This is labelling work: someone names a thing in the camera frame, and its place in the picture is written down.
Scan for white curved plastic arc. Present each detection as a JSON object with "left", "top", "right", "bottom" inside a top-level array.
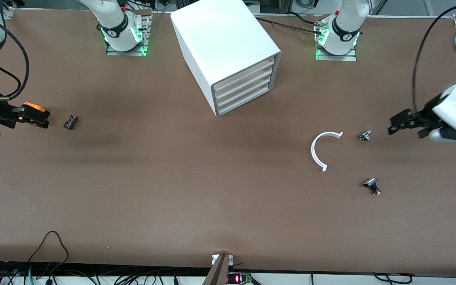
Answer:
[{"left": 311, "top": 131, "right": 344, "bottom": 173}]

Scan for device with red display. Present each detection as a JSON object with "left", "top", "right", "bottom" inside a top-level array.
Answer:
[{"left": 226, "top": 273, "right": 252, "bottom": 285}]

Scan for orange black button enclosure box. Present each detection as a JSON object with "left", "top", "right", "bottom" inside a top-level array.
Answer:
[{"left": 17, "top": 102, "right": 51, "bottom": 128}]

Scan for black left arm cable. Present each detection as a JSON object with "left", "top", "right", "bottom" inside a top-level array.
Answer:
[{"left": 412, "top": 2, "right": 456, "bottom": 113}]

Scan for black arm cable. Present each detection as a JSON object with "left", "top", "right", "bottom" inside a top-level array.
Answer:
[
  {"left": 412, "top": 2, "right": 456, "bottom": 113},
  {"left": 0, "top": 16, "right": 30, "bottom": 101}
]

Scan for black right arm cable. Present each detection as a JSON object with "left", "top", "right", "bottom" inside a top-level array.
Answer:
[{"left": 0, "top": 16, "right": 30, "bottom": 101}]

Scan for black knob selector switch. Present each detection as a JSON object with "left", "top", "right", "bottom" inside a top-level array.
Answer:
[{"left": 363, "top": 178, "right": 382, "bottom": 197}]

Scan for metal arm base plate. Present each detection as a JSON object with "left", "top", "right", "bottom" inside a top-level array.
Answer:
[
  {"left": 315, "top": 20, "right": 358, "bottom": 62},
  {"left": 105, "top": 12, "right": 151, "bottom": 56}
]

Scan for thin black looped cable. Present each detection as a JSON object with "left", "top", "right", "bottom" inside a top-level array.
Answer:
[{"left": 27, "top": 231, "right": 70, "bottom": 277}]

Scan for black cable on table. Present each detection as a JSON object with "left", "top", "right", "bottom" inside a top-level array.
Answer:
[
  {"left": 255, "top": 17, "right": 319, "bottom": 35},
  {"left": 287, "top": 12, "right": 321, "bottom": 25}
]

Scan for brown angled post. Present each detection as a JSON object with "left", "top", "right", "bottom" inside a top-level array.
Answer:
[{"left": 202, "top": 253, "right": 230, "bottom": 285}]

